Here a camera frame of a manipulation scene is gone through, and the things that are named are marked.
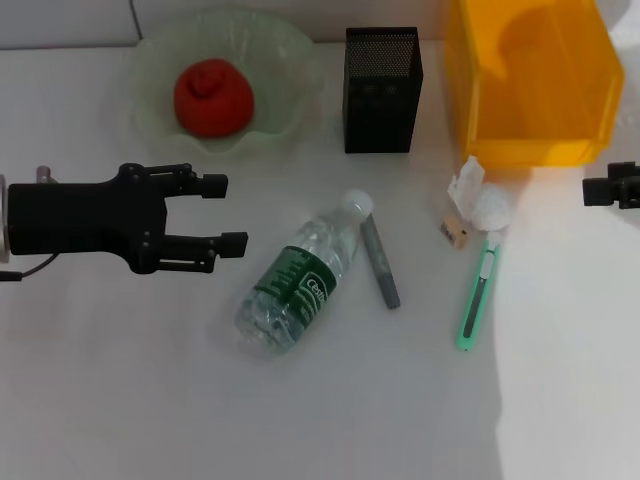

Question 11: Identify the orange fruit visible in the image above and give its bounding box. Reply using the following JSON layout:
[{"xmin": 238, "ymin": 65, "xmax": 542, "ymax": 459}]
[{"xmin": 173, "ymin": 58, "xmax": 256, "ymax": 139}]

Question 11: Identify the clear green-label water bottle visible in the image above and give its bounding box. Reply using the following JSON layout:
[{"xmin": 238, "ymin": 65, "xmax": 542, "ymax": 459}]
[{"xmin": 234, "ymin": 188, "xmax": 376, "ymax": 357}]

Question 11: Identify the green utility knife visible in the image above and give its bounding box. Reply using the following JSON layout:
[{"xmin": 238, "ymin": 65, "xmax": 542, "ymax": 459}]
[{"xmin": 455, "ymin": 232, "xmax": 503, "ymax": 354}]

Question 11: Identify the white paper ball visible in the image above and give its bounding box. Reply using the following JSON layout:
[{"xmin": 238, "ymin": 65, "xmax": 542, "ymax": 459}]
[{"xmin": 447, "ymin": 154, "xmax": 514, "ymax": 234}]

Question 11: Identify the yellow plastic bin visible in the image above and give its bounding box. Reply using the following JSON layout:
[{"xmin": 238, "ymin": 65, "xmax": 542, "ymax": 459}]
[{"xmin": 444, "ymin": 0, "xmax": 626, "ymax": 168}]

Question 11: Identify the grey marker pen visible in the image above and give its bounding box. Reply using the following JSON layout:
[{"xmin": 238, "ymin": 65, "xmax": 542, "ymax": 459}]
[{"xmin": 359, "ymin": 213, "xmax": 402, "ymax": 310}]

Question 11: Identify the left wrist cable with plug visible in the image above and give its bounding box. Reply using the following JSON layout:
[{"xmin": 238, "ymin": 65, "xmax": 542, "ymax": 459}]
[{"xmin": 0, "ymin": 253, "xmax": 59, "ymax": 283}]

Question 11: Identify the green glass fruit bowl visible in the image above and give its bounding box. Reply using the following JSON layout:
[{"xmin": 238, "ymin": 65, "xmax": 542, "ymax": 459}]
[{"xmin": 130, "ymin": 7, "xmax": 326, "ymax": 159}]

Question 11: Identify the small beige eraser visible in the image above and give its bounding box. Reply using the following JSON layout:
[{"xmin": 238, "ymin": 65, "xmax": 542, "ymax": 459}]
[{"xmin": 439, "ymin": 212, "xmax": 471, "ymax": 250}]

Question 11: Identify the black mesh pen holder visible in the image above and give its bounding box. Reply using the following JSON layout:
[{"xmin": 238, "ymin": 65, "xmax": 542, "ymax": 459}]
[{"xmin": 343, "ymin": 27, "xmax": 425, "ymax": 155}]

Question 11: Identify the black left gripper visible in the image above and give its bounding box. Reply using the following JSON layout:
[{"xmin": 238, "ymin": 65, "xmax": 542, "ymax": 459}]
[{"xmin": 7, "ymin": 163, "xmax": 250, "ymax": 275}]

